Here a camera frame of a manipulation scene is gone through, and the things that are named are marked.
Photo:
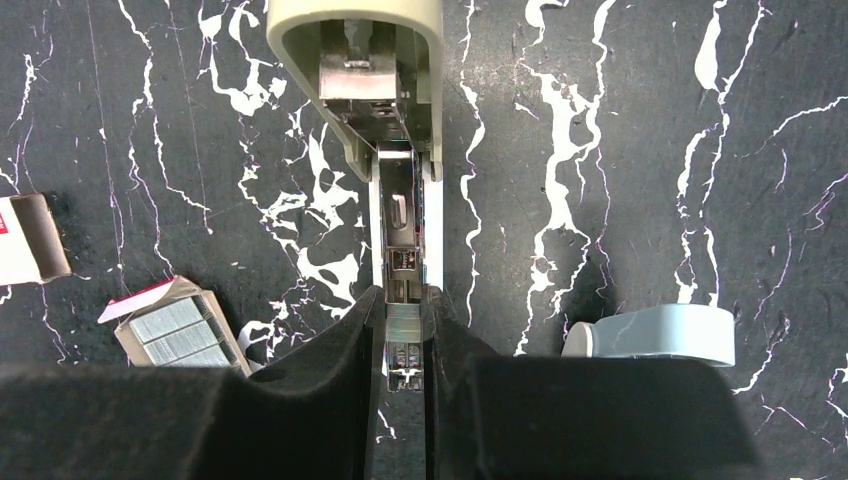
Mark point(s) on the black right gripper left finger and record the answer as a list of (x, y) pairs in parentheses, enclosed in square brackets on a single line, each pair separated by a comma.
[(308, 415)]

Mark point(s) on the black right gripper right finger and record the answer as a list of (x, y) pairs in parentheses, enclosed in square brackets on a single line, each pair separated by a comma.
[(493, 416)]

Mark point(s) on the cardboard staple tray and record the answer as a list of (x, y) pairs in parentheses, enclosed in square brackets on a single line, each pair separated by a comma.
[(175, 323)]

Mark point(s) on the red white staple box sleeve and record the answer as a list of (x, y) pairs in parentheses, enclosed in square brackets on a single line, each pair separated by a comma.
[(31, 247)]

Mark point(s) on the white metal stapler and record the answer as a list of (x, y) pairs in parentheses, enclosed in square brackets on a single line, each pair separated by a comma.
[(374, 72)]

